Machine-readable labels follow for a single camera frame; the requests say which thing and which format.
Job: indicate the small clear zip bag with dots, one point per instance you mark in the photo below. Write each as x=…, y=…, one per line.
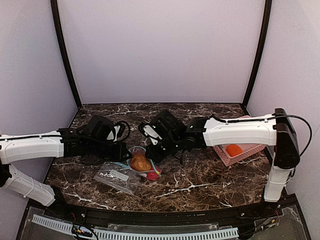
x=119, y=176

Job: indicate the brown toy kiwi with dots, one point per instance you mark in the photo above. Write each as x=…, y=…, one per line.
x=140, y=163

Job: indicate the black frame post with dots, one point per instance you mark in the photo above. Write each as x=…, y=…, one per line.
x=64, y=53
x=258, y=54

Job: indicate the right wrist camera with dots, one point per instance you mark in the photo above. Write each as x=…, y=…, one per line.
x=162, y=126

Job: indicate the pink plastic basket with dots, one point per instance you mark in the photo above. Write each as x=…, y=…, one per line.
x=248, y=151

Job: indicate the left black frame post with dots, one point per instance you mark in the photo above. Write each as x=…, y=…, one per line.
x=64, y=53

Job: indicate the white slotted cable duct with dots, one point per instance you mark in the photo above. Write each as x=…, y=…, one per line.
x=130, y=232

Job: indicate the orange toy fruit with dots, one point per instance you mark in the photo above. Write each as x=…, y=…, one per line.
x=233, y=150

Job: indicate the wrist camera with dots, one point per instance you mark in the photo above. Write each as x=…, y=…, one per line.
x=117, y=131
x=162, y=126

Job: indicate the black front rail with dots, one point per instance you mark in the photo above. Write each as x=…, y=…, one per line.
x=233, y=216

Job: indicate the red toy fruit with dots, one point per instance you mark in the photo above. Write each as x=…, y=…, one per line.
x=153, y=175

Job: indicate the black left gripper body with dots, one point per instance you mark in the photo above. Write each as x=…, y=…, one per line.
x=120, y=153

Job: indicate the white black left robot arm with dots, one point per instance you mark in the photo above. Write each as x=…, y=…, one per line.
x=100, y=137

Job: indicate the large clear zip bag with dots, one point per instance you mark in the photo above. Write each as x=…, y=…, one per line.
x=137, y=149

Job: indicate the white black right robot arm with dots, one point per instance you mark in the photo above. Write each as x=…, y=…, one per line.
x=273, y=129

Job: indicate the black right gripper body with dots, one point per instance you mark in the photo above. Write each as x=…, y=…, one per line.
x=155, y=152

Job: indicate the right black frame post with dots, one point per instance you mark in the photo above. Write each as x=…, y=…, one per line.
x=258, y=54

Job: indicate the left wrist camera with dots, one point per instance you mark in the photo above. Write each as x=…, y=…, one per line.
x=117, y=131

